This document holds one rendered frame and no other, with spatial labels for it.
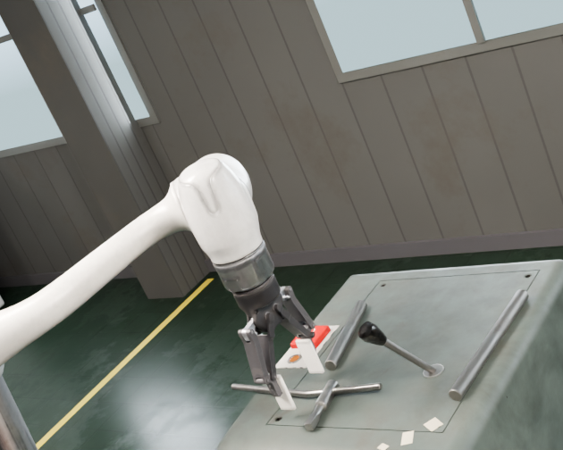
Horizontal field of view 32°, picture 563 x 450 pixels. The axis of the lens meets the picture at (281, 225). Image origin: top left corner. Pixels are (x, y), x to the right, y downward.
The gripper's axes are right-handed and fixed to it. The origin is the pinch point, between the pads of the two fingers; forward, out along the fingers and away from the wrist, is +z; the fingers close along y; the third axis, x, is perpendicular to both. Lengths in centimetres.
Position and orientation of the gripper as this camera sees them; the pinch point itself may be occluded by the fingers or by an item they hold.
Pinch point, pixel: (298, 379)
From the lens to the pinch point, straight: 170.3
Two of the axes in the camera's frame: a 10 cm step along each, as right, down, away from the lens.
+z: 3.8, 8.6, 3.5
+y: -5.0, 5.1, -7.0
